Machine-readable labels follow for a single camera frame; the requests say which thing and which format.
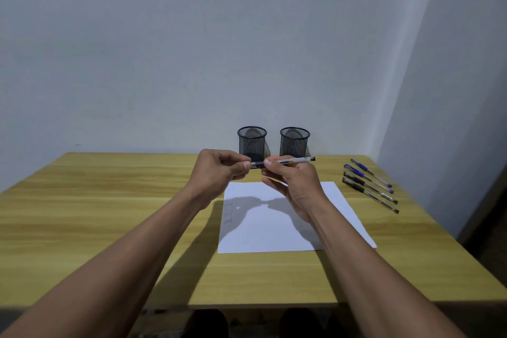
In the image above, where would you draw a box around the person's leg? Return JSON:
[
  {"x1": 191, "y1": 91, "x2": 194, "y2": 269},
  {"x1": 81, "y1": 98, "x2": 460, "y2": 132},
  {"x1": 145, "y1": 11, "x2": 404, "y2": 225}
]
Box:
[
  {"x1": 182, "y1": 308, "x2": 230, "y2": 338},
  {"x1": 277, "y1": 307, "x2": 326, "y2": 338}
]

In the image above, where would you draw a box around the black mesh pen cup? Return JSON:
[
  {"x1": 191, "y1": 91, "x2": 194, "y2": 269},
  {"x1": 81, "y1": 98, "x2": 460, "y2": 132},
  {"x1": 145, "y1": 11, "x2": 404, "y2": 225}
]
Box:
[
  {"x1": 237, "y1": 126, "x2": 268, "y2": 163},
  {"x1": 279, "y1": 127, "x2": 311, "y2": 158}
]

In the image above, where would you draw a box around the person's right forearm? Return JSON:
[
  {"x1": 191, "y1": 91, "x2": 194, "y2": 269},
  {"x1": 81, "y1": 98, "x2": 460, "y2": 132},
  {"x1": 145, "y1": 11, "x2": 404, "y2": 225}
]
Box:
[{"x1": 308, "y1": 203, "x2": 468, "y2": 338}]

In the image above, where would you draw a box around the person's left forearm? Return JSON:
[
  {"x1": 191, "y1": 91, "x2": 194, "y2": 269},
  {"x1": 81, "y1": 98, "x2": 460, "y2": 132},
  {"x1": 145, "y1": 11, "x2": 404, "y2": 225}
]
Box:
[{"x1": 2, "y1": 191, "x2": 205, "y2": 338}]

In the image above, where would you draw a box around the person's right hand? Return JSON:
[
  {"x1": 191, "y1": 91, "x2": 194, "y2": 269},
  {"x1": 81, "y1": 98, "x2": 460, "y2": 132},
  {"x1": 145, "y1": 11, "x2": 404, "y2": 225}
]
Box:
[{"x1": 260, "y1": 155, "x2": 330, "y2": 226}]

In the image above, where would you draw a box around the black pen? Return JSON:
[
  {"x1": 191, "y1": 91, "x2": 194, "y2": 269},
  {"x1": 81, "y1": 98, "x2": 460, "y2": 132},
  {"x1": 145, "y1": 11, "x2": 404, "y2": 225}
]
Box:
[
  {"x1": 250, "y1": 156, "x2": 316, "y2": 170},
  {"x1": 342, "y1": 176, "x2": 400, "y2": 214},
  {"x1": 343, "y1": 171, "x2": 399, "y2": 205}
]

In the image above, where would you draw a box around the person's left leg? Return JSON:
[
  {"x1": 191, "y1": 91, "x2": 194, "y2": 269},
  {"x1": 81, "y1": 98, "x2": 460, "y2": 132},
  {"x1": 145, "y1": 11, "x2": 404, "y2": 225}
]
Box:
[{"x1": 182, "y1": 308, "x2": 230, "y2": 338}]

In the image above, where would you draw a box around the white paper sheet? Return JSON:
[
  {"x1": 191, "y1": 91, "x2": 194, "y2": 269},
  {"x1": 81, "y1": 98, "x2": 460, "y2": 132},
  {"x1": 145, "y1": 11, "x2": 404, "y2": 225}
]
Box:
[{"x1": 217, "y1": 181, "x2": 378, "y2": 255}]

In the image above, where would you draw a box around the blue pen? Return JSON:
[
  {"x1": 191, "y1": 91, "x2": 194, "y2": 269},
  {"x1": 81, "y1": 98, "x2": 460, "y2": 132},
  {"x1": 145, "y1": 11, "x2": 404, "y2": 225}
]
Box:
[
  {"x1": 350, "y1": 158, "x2": 393, "y2": 189},
  {"x1": 343, "y1": 164, "x2": 395, "y2": 195}
]

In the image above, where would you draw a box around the person's left hand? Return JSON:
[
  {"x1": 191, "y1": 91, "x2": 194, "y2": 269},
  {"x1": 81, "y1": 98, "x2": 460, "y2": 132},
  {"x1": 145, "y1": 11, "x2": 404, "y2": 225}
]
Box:
[{"x1": 184, "y1": 148, "x2": 252, "y2": 211}]

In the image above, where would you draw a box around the person's right leg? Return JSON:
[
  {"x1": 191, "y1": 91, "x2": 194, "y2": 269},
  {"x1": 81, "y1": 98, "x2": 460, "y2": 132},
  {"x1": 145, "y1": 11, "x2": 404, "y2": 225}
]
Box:
[{"x1": 277, "y1": 307, "x2": 326, "y2": 338}]

